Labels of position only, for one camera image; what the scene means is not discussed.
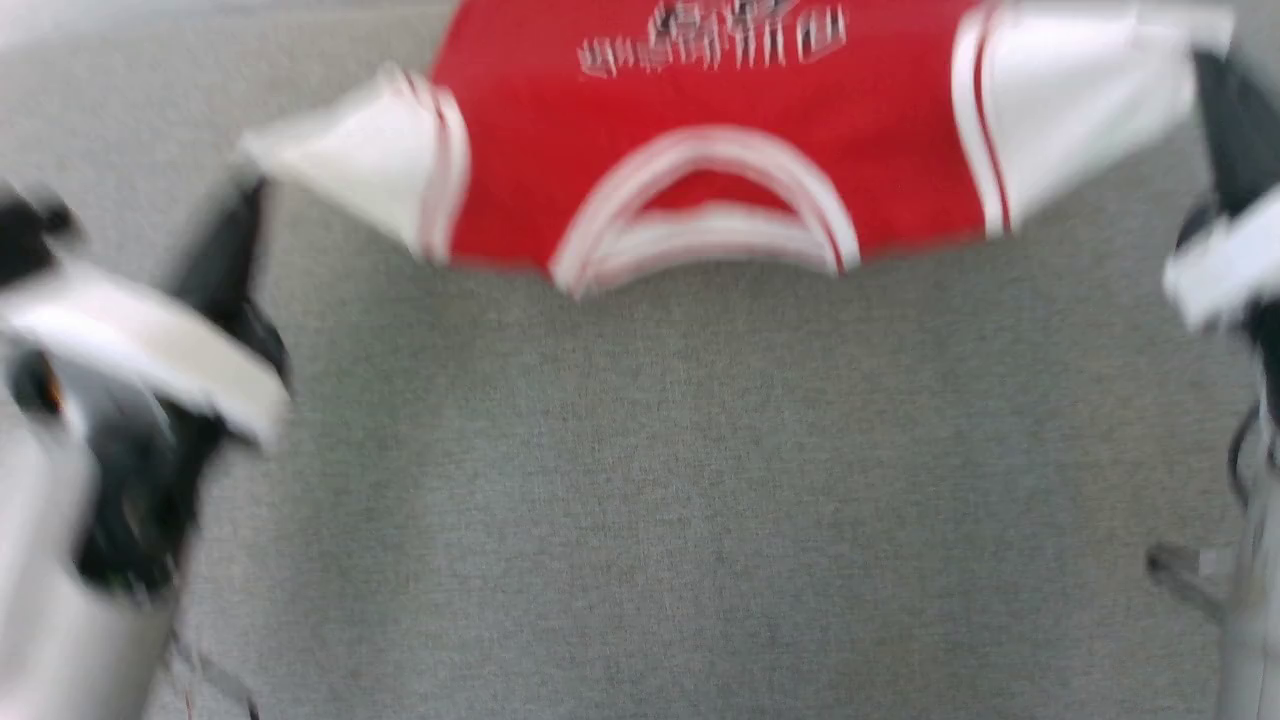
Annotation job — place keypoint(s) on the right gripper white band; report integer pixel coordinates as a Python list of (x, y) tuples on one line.
[(1235, 265)]

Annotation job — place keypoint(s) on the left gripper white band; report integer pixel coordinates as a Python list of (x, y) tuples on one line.
[(130, 470)]

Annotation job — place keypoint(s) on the red and white t-shirt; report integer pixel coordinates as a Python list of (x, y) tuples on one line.
[(720, 130)]

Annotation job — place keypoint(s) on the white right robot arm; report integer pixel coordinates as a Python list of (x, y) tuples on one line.
[(1250, 620)]

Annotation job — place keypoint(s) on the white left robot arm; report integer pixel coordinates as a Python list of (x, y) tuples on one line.
[(50, 620)]

